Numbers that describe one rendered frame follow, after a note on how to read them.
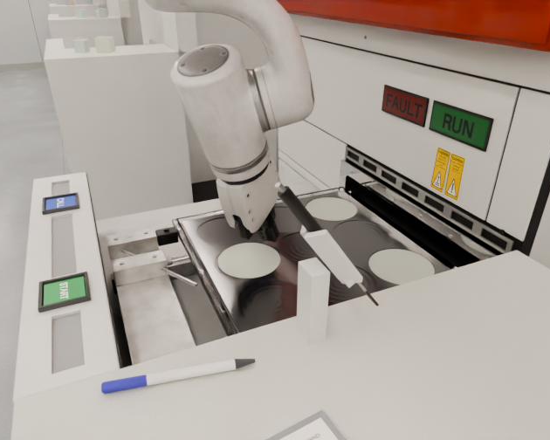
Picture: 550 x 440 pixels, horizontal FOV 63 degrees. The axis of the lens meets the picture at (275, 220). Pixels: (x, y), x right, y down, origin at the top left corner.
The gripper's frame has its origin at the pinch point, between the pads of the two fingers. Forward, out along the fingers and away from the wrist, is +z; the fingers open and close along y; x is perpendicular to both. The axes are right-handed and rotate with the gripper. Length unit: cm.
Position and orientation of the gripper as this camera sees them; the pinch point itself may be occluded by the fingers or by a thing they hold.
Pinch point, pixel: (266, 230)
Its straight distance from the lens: 73.8
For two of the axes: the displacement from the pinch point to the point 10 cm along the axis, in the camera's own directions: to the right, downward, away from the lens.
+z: 2.1, 6.2, 7.6
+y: -4.5, 7.5, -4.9
